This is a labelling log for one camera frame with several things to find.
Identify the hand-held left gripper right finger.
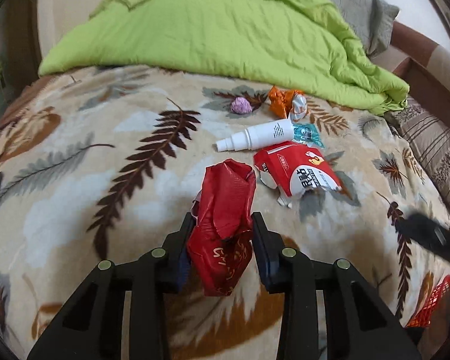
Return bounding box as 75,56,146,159
251,211,424,360

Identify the red and white packet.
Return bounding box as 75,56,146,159
253,140,344,209

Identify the orange foil wrapper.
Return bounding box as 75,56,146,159
267,85,309,122

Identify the red wrapper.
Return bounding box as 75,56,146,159
187,158,256,297

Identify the green quilt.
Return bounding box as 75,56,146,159
37,0,411,117

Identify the dark framed wall picture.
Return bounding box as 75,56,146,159
409,0,450,46

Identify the purple paper ball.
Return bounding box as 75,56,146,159
229,96,254,115

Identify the blue crumpled wrapper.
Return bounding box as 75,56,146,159
290,122,325,149

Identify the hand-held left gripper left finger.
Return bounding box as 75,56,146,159
26,212,196,360

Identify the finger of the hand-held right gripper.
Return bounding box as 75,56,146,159
395,212,450,271

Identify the white spray bottle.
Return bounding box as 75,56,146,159
215,118,297,153

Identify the striped pillow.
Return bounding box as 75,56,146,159
392,97,450,233

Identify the red plastic mesh basket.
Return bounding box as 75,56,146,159
405,274,450,329

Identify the brown upholstered headboard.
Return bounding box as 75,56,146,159
371,20,450,151

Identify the leaf print fleece blanket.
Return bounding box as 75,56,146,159
0,64,450,360

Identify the grey quilted pillow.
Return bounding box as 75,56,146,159
292,0,400,59

